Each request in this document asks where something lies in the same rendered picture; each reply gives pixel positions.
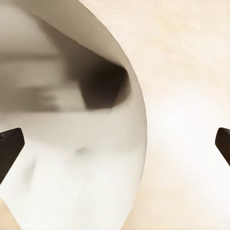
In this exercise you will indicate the paper coffee filter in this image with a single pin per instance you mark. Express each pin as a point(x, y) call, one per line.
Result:
point(68, 84)

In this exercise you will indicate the countertop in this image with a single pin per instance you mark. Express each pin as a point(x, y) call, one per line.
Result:
point(202, 27)
point(186, 181)

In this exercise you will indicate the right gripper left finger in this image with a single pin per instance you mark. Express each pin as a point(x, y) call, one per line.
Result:
point(11, 144)

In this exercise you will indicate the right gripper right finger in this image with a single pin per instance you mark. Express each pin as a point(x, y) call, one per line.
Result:
point(222, 142)

